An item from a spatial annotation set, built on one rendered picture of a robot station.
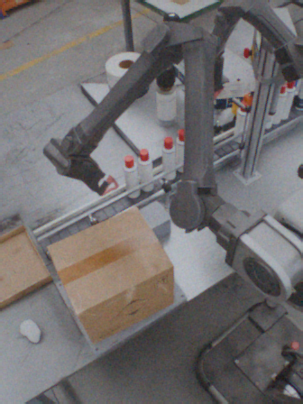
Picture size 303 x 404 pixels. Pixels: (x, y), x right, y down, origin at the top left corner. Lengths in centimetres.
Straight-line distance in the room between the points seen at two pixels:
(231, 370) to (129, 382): 54
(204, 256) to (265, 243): 76
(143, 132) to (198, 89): 99
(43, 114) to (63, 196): 55
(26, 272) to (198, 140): 93
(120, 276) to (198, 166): 44
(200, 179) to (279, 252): 22
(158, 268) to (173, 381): 112
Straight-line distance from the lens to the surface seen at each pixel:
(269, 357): 199
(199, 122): 85
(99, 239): 122
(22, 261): 159
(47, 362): 141
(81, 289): 115
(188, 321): 228
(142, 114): 192
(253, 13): 109
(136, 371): 221
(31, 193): 177
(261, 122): 153
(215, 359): 198
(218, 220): 80
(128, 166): 146
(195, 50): 89
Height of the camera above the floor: 214
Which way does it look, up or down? 53 degrees down
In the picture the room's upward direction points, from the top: 4 degrees counter-clockwise
